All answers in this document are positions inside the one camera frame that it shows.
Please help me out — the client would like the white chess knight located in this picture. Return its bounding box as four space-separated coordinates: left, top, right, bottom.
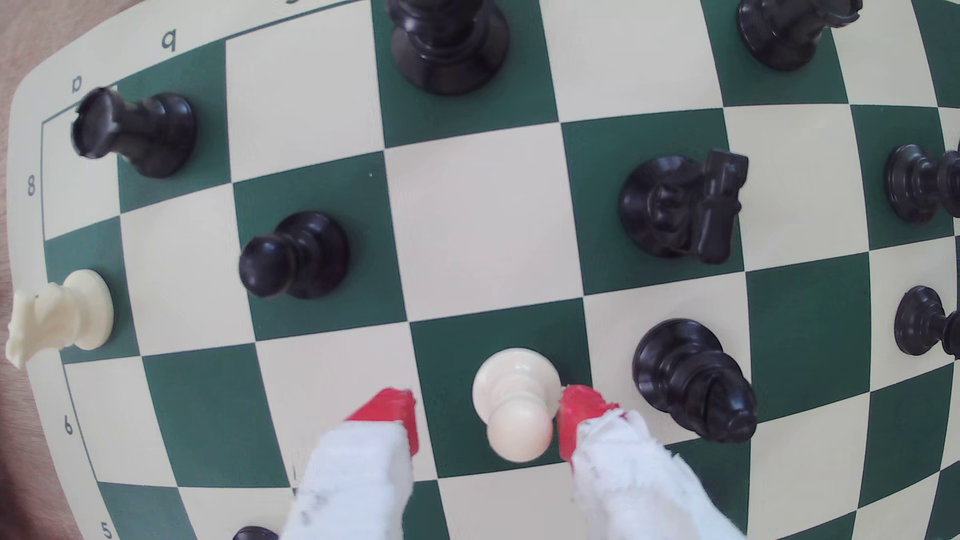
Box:
5 268 116 370

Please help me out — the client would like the black chess queen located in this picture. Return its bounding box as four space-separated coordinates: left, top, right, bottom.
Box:
385 0 511 96

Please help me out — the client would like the black chess bishop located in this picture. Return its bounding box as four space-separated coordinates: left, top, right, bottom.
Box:
632 318 759 444
883 142 960 225

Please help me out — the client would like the black chess rook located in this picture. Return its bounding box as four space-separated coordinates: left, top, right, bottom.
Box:
736 0 864 72
71 86 198 180

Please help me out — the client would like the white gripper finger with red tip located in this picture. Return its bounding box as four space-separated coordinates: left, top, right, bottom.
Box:
556 384 747 540
279 387 420 540

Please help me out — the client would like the black chess knight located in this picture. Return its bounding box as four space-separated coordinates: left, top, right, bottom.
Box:
618 148 750 266

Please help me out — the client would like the green and cream chess mat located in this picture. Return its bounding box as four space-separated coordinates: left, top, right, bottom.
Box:
3 0 960 540

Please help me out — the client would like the white chess pawn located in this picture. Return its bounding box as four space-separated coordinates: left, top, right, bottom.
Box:
471 347 562 464

